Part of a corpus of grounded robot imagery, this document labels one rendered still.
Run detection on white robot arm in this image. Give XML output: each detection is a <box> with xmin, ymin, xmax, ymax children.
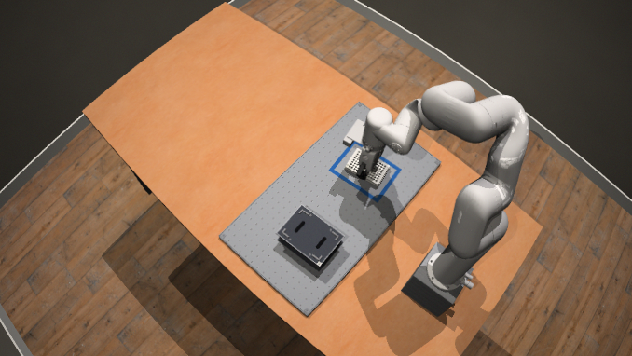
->
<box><xmin>343</xmin><ymin>81</ymin><xmax>529</xmax><ymax>291</ymax></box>

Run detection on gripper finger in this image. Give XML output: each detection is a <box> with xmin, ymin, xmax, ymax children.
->
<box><xmin>356</xmin><ymin>162</ymin><xmax>367</xmax><ymax>180</ymax></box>

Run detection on blue tape outline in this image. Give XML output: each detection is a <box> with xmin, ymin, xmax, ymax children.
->
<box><xmin>329</xmin><ymin>142</ymin><xmax>401</xmax><ymax>202</ymax></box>

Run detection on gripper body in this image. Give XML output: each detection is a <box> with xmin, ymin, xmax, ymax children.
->
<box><xmin>358</xmin><ymin>146</ymin><xmax>384</xmax><ymax>171</ymax></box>

